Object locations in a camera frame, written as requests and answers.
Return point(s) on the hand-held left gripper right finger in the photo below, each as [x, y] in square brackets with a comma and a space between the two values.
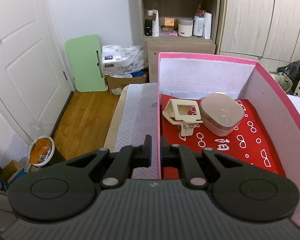
[165, 152]

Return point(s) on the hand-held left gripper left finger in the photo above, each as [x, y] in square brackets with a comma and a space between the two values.
[148, 152]

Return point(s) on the pink cardboard box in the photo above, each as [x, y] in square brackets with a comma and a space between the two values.
[205, 77]

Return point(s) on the beige clip phone holder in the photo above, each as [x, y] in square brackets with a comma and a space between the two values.
[170, 108]

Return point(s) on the rose gold rounded case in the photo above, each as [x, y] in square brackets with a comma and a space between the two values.
[215, 110]

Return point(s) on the brown cardboard box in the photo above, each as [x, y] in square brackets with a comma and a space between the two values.
[122, 83]

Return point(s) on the red printed paper sheet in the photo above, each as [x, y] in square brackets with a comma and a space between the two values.
[245, 152]

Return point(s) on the wooden shelf cabinet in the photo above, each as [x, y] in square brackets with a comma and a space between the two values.
[152, 62]

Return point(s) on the white tissue roll pack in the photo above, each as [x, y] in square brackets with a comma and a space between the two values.
[122, 60]

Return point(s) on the black bin with orange bag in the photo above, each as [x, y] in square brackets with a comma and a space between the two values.
[41, 150]

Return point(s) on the green folding board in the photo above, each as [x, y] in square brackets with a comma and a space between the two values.
[85, 65]

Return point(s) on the pink paper stack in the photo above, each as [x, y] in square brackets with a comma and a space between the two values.
[171, 33]

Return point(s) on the black cosmetic bottle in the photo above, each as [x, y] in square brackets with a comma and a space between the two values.
[148, 28]

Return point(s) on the white cosmetic tube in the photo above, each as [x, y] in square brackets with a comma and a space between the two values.
[155, 27]

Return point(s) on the white round jar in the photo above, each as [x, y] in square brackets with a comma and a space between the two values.
[185, 28]

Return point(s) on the small orange wooden box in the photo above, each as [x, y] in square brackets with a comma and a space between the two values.
[169, 22]

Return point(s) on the white bottle with red cap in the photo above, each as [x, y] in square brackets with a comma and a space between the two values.
[198, 26]

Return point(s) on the white paper roll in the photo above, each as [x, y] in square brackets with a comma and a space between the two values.
[208, 26]

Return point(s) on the pale green cloth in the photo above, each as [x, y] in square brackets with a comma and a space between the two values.
[282, 80]

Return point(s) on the blue cardboard box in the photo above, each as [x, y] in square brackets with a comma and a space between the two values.
[11, 175]

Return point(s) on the black plastic bag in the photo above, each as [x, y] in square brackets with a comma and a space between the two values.
[287, 68]

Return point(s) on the white door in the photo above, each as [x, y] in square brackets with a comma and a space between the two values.
[22, 67]

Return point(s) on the light wooden wardrobe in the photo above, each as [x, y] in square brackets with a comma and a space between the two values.
[260, 17]

